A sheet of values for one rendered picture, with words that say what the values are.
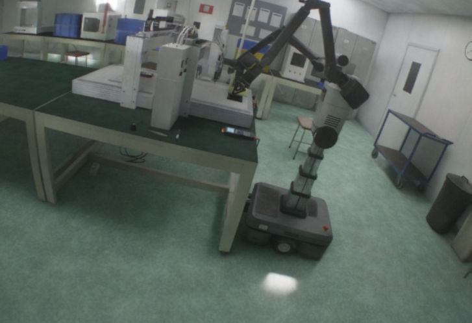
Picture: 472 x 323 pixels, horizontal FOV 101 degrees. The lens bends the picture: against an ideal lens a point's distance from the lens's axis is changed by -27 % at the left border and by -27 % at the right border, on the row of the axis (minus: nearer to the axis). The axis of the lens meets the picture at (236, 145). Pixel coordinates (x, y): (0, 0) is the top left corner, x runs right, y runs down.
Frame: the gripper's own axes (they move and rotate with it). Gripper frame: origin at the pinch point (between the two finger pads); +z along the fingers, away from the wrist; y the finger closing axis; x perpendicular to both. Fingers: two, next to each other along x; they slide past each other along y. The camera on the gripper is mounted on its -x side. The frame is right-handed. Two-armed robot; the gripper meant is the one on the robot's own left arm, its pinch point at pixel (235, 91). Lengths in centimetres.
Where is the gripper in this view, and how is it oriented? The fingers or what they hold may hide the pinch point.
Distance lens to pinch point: 148.7
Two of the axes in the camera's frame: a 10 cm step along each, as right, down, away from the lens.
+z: -6.8, 6.2, 4.0
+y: -1.7, 4.0, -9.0
